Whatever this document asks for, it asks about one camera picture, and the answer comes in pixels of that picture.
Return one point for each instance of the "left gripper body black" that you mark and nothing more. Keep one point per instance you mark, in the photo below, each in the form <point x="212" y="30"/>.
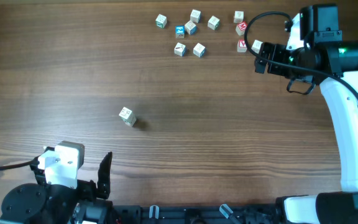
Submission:
<point x="86" y="190"/>

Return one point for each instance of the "red M wooden block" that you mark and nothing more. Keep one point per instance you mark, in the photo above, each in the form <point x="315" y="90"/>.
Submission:
<point x="126" y="114"/>

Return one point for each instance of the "number one wooden block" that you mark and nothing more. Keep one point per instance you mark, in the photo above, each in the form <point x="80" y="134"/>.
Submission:
<point x="213" y="22"/>

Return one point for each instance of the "snail wooden block blue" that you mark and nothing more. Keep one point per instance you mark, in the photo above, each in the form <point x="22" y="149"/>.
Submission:
<point x="190" y="27"/>

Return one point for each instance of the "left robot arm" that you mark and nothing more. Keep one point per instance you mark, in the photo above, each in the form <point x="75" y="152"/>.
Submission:
<point x="53" y="203"/>

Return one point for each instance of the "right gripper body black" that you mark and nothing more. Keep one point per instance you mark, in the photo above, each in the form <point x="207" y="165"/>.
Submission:
<point x="291" y="56"/>

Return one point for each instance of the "wooden block top right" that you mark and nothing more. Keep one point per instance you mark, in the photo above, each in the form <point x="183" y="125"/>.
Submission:
<point x="238" y="16"/>

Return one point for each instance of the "wooden block blue side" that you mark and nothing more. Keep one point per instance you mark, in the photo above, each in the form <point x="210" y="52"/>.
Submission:
<point x="199" y="50"/>

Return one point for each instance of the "red M tilted block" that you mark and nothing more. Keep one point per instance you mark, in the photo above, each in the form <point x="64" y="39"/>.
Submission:
<point x="241" y="27"/>

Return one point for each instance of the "wooden block tower base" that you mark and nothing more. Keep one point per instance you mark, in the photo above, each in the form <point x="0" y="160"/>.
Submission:
<point x="130" y="122"/>

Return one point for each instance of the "plain wooden block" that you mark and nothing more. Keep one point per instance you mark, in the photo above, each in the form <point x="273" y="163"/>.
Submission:
<point x="195" y="16"/>
<point x="257" y="46"/>

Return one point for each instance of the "slash wooden block blue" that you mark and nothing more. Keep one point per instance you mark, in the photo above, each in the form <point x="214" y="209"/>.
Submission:
<point x="180" y="49"/>

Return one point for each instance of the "plain top wooden block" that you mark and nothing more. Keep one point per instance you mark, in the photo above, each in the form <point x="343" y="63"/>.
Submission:
<point x="195" y="16"/>

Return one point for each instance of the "green edged wooden block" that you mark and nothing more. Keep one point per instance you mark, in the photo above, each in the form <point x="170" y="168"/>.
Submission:
<point x="161" y="21"/>

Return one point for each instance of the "blue number two block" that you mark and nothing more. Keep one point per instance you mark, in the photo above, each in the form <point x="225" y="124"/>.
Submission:
<point x="179" y="32"/>

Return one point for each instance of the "plain wooden block right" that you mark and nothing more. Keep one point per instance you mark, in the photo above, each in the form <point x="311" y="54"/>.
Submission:
<point x="257" y="46"/>

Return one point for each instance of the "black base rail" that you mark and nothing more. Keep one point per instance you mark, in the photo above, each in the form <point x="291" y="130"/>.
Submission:
<point x="182" y="214"/>

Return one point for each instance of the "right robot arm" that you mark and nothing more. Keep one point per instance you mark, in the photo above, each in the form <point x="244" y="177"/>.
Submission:
<point x="316" y="54"/>

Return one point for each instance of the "red A wooden block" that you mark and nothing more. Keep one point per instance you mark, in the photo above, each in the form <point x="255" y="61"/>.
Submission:
<point x="241" y="46"/>

